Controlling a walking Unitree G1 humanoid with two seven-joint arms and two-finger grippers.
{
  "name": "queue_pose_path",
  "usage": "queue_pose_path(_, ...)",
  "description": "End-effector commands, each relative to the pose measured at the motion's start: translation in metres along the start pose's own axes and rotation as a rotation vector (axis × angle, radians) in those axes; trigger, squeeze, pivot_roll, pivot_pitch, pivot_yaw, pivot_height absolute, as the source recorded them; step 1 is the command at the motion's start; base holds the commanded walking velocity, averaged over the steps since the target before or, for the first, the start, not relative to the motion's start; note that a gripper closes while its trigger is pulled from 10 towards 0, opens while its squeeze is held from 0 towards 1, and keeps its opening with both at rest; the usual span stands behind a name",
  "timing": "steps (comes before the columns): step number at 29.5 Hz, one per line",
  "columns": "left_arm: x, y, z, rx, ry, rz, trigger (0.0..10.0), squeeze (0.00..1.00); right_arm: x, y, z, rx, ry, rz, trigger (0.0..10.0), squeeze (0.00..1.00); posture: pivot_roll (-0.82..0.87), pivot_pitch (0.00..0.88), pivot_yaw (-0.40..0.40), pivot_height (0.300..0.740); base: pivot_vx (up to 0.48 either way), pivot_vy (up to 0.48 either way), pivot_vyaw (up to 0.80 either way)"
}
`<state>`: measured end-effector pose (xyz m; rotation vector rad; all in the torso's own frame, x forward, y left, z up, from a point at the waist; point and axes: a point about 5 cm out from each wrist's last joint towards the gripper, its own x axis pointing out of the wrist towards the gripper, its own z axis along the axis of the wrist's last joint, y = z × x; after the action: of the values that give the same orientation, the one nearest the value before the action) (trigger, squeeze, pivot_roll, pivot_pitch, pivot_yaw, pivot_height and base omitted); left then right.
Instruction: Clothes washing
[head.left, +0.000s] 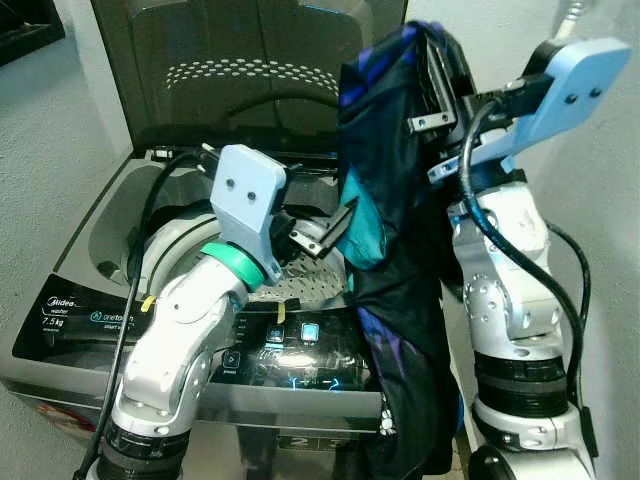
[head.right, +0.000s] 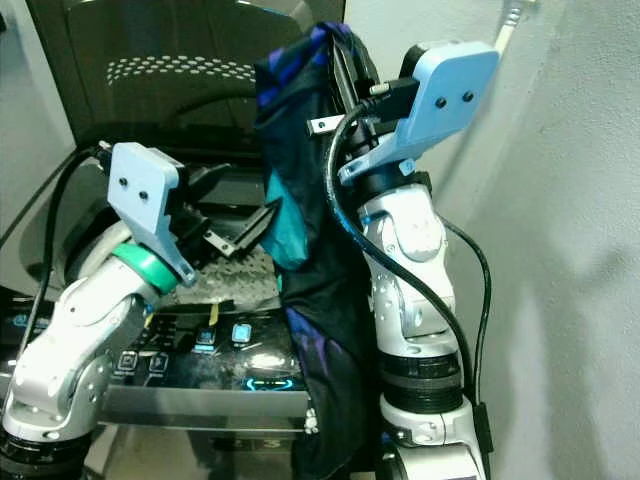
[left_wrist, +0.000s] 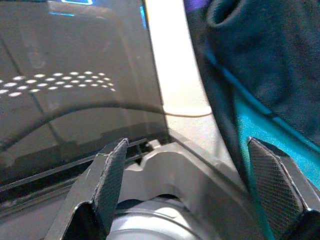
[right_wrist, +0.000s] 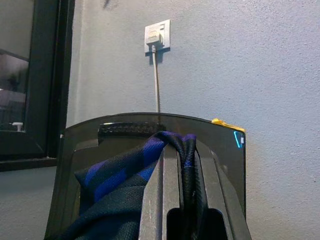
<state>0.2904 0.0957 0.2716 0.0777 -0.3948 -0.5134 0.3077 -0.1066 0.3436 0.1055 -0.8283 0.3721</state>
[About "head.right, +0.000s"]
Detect grey top load washing machine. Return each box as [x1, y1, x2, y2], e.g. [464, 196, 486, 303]
[0, 150, 321, 451]

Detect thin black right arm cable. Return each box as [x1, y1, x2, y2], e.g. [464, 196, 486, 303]
[440, 218, 495, 451]

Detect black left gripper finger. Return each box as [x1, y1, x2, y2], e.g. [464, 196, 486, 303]
[205, 200, 283, 259]
[186, 158, 243, 203]

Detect white water hose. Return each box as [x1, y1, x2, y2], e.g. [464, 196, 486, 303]
[493, 0, 538, 51]

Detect black jersey with teal panel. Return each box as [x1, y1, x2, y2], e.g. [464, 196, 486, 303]
[253, 22, 386, 480]

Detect light blue right wrist camera mount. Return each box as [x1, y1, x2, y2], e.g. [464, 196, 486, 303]
[338, 40, 501, 186]

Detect dark tinted washer lid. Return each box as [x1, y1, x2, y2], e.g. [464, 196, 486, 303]
[25, 0, 346, 161]

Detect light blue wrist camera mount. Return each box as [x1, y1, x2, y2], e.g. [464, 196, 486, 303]
[108, 141, 199, 288]
[338, 40, 501, 186]

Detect light blue left wrist camera mount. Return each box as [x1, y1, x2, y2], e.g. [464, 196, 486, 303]
[108, 141, 199, 288]

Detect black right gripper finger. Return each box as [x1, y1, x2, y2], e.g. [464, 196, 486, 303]
[308, 85, 366, 137]
[335, 40, 381, 91]

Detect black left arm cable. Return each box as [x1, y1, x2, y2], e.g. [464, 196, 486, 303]
[38, 145, 106, 336]

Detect steel washer drum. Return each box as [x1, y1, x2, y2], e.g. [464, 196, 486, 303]
[65, 240, 286, 306]

